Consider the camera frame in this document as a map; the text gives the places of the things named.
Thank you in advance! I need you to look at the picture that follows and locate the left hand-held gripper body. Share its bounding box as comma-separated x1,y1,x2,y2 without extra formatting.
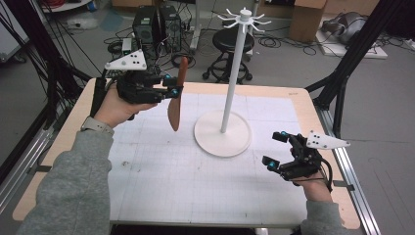
104,48,167,105

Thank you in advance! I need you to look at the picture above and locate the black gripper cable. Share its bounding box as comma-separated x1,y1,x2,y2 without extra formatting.
295,156,335,194
89,76,110,118

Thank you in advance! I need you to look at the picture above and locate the closed brown cardboard box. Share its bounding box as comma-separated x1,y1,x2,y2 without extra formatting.
288,0,328,43

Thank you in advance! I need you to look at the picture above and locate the black frame with cables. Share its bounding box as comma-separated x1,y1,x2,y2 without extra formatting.
0,0,94,131

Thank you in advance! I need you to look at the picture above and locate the black computer tower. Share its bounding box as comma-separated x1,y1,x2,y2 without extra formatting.
131,5,161,47
158,4,183,54

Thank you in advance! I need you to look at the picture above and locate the black floor cable bundle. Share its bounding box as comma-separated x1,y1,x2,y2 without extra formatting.
255,32,319,57

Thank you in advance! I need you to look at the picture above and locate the aluminium table rail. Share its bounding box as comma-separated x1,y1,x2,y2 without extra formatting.
0,125,56,214
313,104,383,235

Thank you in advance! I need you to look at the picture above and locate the wooden rice spatula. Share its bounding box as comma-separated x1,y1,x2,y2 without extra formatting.
166,56,189,132

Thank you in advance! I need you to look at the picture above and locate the small white electronic box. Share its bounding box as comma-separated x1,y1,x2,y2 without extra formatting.
121,37,133,55

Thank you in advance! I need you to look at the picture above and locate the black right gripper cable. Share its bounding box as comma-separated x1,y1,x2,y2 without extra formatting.
295,156,335,194

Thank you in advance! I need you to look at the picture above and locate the black round stool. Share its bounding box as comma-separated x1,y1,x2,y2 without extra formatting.
202,27,255,85

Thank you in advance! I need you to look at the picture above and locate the light grey wristwatch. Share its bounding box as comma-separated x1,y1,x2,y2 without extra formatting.
80,116,115,137

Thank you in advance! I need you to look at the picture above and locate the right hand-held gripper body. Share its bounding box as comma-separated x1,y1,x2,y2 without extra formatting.
279,130,351,182

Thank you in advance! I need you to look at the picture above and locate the person's left hand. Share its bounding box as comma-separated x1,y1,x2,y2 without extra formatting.
92,85,158,129

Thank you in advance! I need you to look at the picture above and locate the white grid paper mat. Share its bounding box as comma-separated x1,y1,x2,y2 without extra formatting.
107,92,309,227

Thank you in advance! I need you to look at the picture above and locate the white hook stand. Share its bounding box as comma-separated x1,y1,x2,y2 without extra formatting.
193,7,273,159

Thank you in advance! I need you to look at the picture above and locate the person's right hand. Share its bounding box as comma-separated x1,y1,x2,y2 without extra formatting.
292,170,334,204

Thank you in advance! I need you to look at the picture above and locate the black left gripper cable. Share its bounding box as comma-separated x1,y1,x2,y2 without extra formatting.
89,76,110,118

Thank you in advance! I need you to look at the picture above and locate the black diagonal frame strut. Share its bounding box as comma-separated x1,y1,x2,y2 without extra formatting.
305,0,406,139

